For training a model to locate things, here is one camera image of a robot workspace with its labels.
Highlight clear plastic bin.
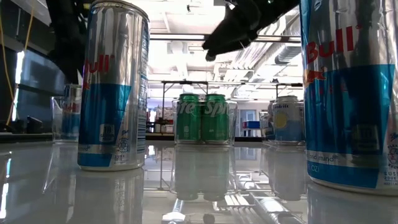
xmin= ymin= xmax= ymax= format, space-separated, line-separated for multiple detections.
xmin=50 ymin=95 xmax=83 ymax=144
xmin=259 ymin=101 xmax=306 ymax=147
xmin=172 ymin=98 xmax=239 ymax=147

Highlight white blue lemon seltzer can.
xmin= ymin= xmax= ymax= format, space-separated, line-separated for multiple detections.
xmin=272 ymin=95 xmax=305 ymax=143

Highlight blue storage box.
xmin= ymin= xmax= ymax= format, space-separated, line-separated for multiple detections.
xmin=242 ymin=120 xmax=261 ymax=130

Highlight yellow extension cable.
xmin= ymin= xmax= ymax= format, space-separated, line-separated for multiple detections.
xmin=0 ymin=6 xmax=35 ymax=127

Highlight silver blue Red Bull can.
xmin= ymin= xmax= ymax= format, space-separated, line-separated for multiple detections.
xmin=76 ymin=0 xmax=150 ymax=172
xmin=60 ymin=83 xmax=83 ymax=142
xmin=299 ymin=0 xmax=398 ymax=197

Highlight black overhead frame bar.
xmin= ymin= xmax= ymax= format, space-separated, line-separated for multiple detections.
xmin=149 ymin=32 xmax=301 ymax=43

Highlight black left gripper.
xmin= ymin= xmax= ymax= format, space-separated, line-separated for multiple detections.
xmin=46 ymin=0 xmax=91 ymax=85

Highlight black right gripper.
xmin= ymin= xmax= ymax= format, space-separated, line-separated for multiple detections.
xmin=201 ymin=0 xmax=301 ymax=54

